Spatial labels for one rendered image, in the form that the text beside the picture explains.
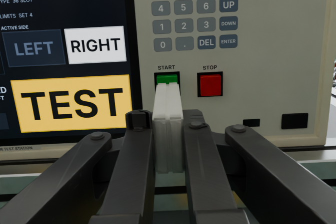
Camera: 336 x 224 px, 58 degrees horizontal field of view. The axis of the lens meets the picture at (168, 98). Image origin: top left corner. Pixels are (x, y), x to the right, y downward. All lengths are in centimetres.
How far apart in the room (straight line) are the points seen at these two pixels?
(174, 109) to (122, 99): 13
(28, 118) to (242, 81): 20
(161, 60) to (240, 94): 8
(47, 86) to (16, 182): 9
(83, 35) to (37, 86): 6
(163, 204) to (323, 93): 18
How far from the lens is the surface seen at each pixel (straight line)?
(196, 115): 17
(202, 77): 27
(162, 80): 26
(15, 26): 29
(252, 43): 27
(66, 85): 28
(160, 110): 15
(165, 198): 29
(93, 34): 27
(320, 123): 31
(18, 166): 32
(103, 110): 28
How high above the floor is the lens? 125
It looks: 17 degrees down
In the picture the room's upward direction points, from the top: 3 degrees counter-clockwise
